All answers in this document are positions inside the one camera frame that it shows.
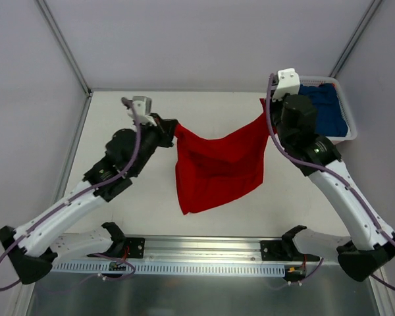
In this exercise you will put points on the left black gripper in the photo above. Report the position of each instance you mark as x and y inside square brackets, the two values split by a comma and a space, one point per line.
[166, 130]

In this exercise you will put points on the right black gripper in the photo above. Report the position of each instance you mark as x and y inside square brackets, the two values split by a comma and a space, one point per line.
[274, 112]

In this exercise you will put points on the red t shirt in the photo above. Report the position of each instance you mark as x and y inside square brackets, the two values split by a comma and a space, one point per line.
[211, 173]

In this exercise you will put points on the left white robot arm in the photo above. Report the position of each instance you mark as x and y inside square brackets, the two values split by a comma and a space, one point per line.
[41, 244]

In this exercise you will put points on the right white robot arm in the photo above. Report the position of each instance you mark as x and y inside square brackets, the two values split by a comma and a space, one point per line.
[370, 243]

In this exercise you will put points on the white plastic basket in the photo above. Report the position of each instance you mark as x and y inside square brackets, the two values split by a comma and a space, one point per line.
[344, 105]

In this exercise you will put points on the blue t shirt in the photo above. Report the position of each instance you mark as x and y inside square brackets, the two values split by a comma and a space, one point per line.
[329, 121]

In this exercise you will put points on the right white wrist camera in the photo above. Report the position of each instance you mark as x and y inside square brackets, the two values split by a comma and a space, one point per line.
[287, 83]

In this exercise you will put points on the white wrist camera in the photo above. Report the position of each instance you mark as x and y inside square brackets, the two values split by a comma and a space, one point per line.
[287, 83]
[139, 109]

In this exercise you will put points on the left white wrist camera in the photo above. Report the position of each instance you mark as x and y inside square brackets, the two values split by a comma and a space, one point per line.
[139, 109]

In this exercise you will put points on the aluminium mounting rail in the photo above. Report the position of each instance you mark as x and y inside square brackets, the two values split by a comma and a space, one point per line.
[176, 249]

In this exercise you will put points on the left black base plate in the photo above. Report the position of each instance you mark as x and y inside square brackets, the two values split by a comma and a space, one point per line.
[131, 247]

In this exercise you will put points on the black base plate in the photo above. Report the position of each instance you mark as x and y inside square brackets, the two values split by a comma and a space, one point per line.
[280, 250]
[131, 247]

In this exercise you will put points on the left aluminium frame post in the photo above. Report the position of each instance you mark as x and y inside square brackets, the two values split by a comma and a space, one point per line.
[57, 33]

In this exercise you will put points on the aluminium frame post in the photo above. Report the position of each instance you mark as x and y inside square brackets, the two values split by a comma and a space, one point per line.
[356, 35]
[57, 33]

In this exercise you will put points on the right aluminium frame post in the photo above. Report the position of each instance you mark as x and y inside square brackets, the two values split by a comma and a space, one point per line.
[356, 35]

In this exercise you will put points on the white slotted cable duct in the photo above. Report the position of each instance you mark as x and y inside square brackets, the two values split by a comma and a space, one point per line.
[166, 268]

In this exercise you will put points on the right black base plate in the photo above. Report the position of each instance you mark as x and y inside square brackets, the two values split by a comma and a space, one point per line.
[280, 250]

